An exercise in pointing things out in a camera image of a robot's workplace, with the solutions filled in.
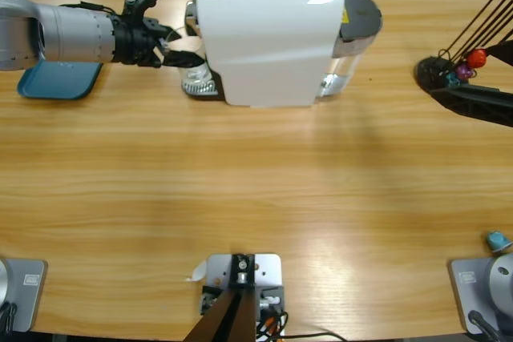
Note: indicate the clear glass cup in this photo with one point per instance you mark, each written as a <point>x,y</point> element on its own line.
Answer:
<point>196,75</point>

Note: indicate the teal plastic tray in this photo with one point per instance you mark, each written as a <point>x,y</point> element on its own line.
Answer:
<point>60,81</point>

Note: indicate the black capsule holder with rods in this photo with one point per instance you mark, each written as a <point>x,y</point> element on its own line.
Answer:
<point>429,71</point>

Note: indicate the purple coffee capsule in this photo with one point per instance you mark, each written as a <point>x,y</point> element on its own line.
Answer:
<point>465,71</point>

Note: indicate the orange-red coffee capsule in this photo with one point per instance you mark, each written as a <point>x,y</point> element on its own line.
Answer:
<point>477,57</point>

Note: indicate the dark camera post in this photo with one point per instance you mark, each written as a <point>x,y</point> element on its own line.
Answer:
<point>228,318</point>

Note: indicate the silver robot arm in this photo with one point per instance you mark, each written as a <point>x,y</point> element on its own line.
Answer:
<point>60,37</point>

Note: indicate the white paper tab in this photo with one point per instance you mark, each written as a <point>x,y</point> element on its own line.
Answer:
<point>198,272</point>

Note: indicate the white mount block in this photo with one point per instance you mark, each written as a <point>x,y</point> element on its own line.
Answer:
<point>266,270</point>

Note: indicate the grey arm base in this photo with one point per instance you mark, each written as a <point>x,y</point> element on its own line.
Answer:
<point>30,290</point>
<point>467,294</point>

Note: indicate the light blue coffee capsule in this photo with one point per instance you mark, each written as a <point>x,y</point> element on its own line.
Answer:
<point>498,242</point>

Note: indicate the white capsule coffee machine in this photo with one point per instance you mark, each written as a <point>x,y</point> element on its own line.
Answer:
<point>272,45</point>

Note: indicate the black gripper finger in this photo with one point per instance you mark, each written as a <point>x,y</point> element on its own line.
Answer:
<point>182,59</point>
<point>162,31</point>
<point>481,102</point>
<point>505,51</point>

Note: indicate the clear water tank black lid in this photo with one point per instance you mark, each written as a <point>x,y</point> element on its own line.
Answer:
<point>362,13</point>

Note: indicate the teal capsule with dark rim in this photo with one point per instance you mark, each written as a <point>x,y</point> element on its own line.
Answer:
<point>453,80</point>

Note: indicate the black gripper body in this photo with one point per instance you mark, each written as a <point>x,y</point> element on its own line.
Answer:
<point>134,41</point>

